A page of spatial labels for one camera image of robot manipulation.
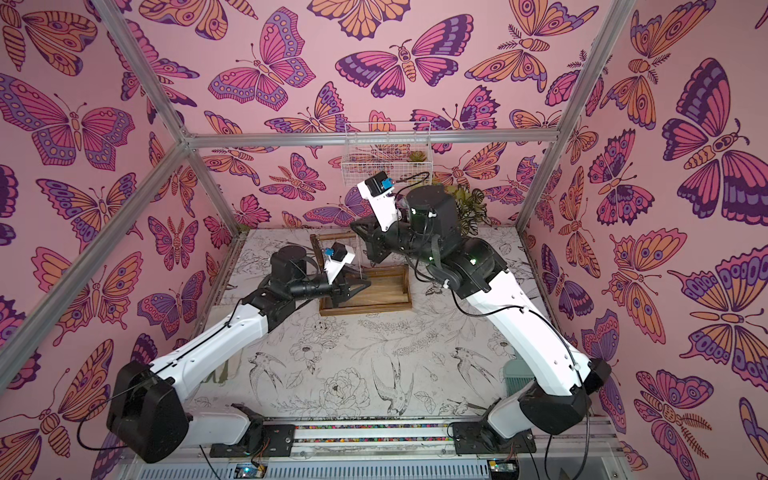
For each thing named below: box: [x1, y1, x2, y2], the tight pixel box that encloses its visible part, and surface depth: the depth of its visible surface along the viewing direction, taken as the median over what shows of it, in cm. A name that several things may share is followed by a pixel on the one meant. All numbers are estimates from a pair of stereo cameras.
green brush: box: [503, 358, 535, 397], surface depth 86 cm
